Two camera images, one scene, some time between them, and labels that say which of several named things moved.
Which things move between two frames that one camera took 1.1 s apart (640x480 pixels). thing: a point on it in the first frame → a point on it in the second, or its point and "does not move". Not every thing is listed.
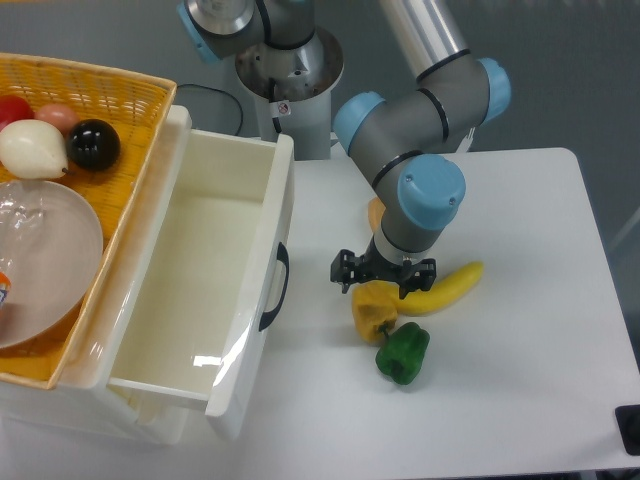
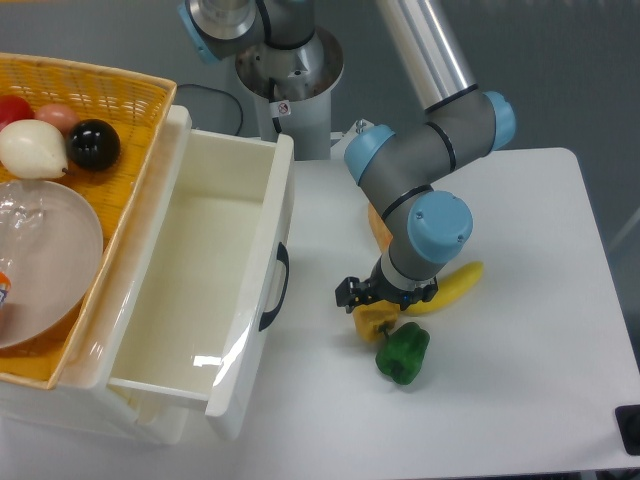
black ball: x=93 y=145 does not move
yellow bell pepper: x=374 y=308 does not move
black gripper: x=347 y=269 → x=377 y=289
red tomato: x=14 y=109 does not move
